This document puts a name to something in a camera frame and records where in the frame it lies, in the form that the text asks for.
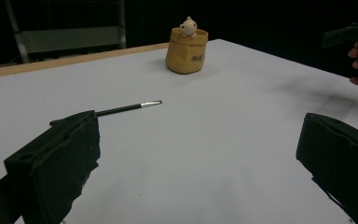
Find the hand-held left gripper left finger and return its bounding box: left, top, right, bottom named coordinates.
left=3, top=109, right=102, bottom=224

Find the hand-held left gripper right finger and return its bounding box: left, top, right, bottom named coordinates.
left=296, top=112, right=358, bottom=224

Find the black pen with silver tip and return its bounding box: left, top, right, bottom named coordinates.
left=95, top=100, right=163, bottom=118

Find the tan fabric pen holder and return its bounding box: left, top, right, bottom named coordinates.
left=164, top=16, right=210, bottom=75

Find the grey metal frame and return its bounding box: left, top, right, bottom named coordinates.
left=3, top=0, right=128, bottom=65

